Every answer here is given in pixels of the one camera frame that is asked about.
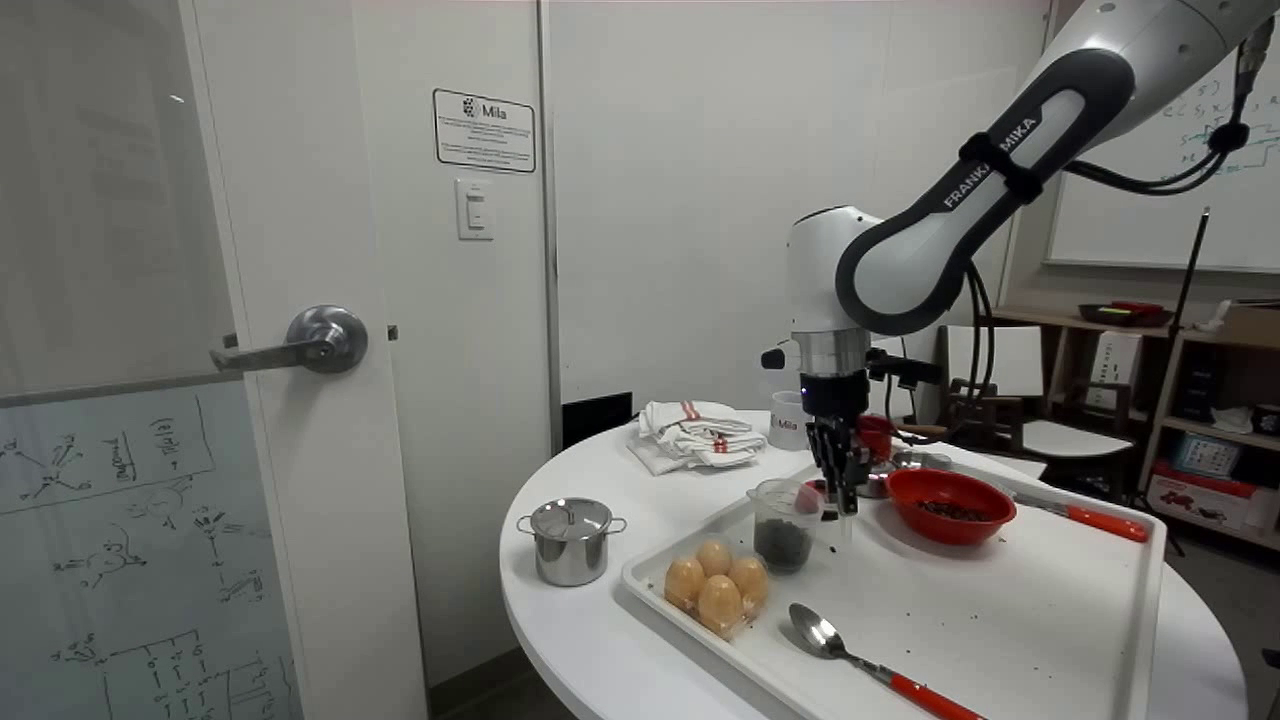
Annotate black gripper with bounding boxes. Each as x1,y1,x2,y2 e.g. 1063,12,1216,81
796,366,873,518

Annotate wooden shelf unit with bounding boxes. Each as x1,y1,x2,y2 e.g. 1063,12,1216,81
984,297,1280,553

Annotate small dark object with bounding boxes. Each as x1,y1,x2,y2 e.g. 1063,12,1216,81
741,477,827,581

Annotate white paper sheet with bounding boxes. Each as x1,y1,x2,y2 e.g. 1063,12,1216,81
949,318,1049,404

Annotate white round side table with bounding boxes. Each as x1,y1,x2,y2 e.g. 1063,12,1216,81
1018,414,1135,462

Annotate red cup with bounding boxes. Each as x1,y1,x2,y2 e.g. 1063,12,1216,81
856,410,901,467

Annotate red handled steel knife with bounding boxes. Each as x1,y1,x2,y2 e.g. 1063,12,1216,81
995,479,1151,539

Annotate white wall sign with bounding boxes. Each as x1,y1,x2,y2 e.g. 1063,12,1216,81
429,82,542,176

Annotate red bowl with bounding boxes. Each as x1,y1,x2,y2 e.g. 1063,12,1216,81
883,462,1021,553

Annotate white light switch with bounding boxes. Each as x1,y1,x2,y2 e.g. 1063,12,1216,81
451,176,499,242

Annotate steel pot with lid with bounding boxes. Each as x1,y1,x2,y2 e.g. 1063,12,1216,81
513,492,633,591

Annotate clear glass mug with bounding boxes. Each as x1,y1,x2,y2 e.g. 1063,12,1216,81
763,383,815,457

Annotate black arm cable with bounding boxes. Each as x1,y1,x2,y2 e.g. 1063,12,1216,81
1063,12,1275,201

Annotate silver door lever handle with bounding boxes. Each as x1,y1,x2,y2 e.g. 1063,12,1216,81
209,302,374,380

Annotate clear plastic egg pack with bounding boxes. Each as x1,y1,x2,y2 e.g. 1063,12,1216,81
656,535,777,643

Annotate black cable bundle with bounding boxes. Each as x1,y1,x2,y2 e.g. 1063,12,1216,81
917,254,1005,404

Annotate tan egg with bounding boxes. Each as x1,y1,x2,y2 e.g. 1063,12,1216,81
664,555,710,617
730,555,774,620
696,572,748,638
696,535,741,581

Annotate black thin pole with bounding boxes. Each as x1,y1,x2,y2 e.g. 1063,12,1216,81
1135,203,1216,501

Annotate white door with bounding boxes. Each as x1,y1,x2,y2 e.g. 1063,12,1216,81
0,0,431,720

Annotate red white box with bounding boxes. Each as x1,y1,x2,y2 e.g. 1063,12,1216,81
1143,457,1251,535

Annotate glass panel marker drawings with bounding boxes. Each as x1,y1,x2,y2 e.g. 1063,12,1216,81
0,375,304,720

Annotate white plastic tray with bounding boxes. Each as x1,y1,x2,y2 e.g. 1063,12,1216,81
616,442,1174,720

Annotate red handled steel spoon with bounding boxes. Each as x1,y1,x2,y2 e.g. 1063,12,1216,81
782,601,991,720

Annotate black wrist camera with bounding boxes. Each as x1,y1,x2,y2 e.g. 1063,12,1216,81
859,342,944,393

